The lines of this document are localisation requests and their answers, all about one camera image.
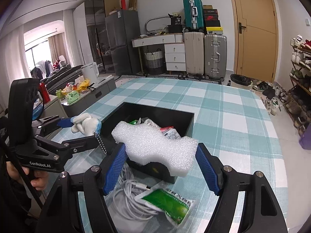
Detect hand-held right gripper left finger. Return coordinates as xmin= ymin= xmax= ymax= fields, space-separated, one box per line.
xmin=36 ymin=142 xmax=128 ymax=233

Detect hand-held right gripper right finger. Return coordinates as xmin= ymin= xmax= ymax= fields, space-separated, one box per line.
xmin=195 ymin=143 xmax=288 ymax=233

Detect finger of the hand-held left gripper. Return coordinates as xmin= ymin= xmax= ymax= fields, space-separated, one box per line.
xmin=35 ymin=134 xmax=102 ymax=159
xmin=31 ymin=116 xmax=74 ymax=137

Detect white glove keychain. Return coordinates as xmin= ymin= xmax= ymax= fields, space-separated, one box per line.
xmin=71 ymin=113 xmax=108 ymax=155

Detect white cable bundle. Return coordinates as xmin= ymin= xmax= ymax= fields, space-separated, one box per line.
xmin=104 ymin=161 xmax=168 ymax=224

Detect white wavy foam block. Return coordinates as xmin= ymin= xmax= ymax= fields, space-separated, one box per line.
xmin=111 ymin=121 xmax=198 ymax=177

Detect green packet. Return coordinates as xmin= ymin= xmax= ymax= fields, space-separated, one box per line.
xmin=134 ymin=187 xmax=197 ymax=228

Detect white rope bundle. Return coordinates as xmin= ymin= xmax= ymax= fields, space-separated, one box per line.
xmin=143 ymin=118 xmax=161 ymax=130

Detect black cardboard box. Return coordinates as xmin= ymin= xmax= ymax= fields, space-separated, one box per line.
xmin=100 ymin=101 xmax=195 ymax=184

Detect green soft item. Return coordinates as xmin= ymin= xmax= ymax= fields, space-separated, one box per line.
xmin=66 ymin=91 xmax=82 ymax=105

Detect person's left hand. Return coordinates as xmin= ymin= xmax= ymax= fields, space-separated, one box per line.
xmin=6 ymin=161 xmax=49 ymax=189

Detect red thermos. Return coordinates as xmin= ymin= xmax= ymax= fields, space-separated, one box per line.
xmin=39 ymin=82 xmax=50 ymax=104

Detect yellow plastic bag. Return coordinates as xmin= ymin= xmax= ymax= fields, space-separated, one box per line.
xmin=73 ymin=78 xmax=90 ymax=94

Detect grey side cabinet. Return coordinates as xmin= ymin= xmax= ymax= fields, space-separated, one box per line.
xmin=61 ymin=79 xmax=117 ymax=117

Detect black sofa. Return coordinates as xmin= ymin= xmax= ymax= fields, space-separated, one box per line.
xmin=40 ymin=64 xmax=84 ymax=91

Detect hanging clothes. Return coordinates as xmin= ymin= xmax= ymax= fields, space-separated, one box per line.
xmin=30 ymin=56 xmax=66 ymax=78

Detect red white packet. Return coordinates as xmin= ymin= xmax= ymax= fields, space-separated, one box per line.
xmin=160 ymin=126 xmax=182 ymax=140

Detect white appliance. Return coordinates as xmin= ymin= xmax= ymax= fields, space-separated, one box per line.
xmin=81 ymin=63 xmax=100 ymax=84

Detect beige curtain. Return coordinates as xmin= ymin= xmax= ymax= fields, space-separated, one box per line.
xmin=47 ymin=35 xmax=64 ymax=66

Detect black trash bin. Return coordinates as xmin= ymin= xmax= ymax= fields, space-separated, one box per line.
xmin=230 ymin=74 xmax=253 ymax=89

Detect loose sneakers group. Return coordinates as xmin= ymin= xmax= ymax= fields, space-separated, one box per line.
xmin=252 ymin=80 xmax=287 ymax=116

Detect dark glass cabinet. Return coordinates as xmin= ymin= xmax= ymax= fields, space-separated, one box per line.
xmin=85 ymin=0 xmax=110 ymax=74

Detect grey refrigerator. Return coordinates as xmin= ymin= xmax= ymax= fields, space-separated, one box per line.
xmin=105 ymin=10 xmax=141 ymax=76

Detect purple bag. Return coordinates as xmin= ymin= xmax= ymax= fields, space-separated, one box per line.
xmin=299 ymin=124 xmax=311 ymax=150

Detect woven laundry basket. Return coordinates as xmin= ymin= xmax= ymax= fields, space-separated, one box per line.
xmin=145 ymin=49 xmax=166 ymax=76

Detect wooden shoe rack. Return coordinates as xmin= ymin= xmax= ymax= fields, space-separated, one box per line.
xmin=284 ymin=44 xmax=311 ymax=137

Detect silver suitcase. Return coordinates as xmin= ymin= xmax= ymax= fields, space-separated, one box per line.
xmin=204 ymin=34 xmax=228 ymax=79

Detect white drawer desk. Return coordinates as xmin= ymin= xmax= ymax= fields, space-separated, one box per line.
xmin=132 ymin=33 xmax=186 ymax=76

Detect beige suitcase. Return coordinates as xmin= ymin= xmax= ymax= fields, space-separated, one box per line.
xmin=183 ymin=31 xmax=205 ymax=77

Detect tall cardboard box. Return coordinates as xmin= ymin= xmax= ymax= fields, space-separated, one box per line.
xmin=104 ymin=0 xmax=119 ymax=15

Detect oval mirror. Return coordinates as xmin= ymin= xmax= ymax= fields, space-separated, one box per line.
xmin=145 ymin=17 xmax=171 ymax=33

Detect shoe rack with shoes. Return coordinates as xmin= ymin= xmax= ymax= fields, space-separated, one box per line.
xmin=285 ymin=35 xmax=311 ymax=135

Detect black paper bag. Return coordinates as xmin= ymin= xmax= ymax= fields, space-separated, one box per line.
xmin=168 ymin=13 xmax=183 ymax=26

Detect teal suitcase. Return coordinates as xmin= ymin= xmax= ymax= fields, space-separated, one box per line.
xmin=183 ymin=0 xmax=204 ymax=32

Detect tan wooden door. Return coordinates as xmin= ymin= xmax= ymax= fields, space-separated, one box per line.
xmin=227 ymin=0 xmax=279 ymax=83

